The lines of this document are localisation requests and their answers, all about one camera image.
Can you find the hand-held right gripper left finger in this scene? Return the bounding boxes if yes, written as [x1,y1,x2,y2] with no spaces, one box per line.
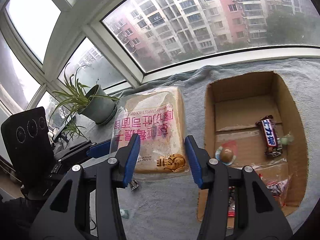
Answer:
[29,133,141,240]

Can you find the green plant saucer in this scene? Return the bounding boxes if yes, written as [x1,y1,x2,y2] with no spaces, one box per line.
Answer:
[94,100,118,126]

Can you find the bagged sliced bread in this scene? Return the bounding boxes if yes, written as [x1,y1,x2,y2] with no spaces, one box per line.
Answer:
[110,86,190,174]

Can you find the grey blanket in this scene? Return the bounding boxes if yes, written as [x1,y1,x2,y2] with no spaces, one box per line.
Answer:
[50,57,320,240]

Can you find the white window frame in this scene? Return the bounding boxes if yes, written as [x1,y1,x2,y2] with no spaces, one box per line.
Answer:
[0,0,320,120]

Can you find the brown chocolate bar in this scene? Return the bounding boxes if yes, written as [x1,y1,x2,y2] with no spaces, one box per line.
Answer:
[255,115,283,157]

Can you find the light green candy packet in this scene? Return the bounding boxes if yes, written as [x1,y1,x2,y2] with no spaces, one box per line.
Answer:
[279,132,294,146]

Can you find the brown round snack packet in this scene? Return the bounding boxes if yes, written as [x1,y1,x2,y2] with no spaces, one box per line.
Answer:
[215,146,237,167]

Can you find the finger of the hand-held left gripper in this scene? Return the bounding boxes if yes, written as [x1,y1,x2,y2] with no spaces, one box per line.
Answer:
[65,140,113,159]

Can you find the brown cardboard box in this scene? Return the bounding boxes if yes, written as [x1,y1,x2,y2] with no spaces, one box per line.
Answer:
[197,70,309,222]

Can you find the clear red snack packet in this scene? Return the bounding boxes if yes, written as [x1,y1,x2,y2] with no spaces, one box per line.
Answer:
[226,186,237,218]
[260,174,292,207]

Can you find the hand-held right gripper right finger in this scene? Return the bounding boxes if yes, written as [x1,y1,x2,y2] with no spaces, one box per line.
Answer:
[184,135,293,240]

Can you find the potted spider plant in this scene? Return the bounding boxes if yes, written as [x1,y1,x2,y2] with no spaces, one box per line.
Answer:
[49,62,120,140]

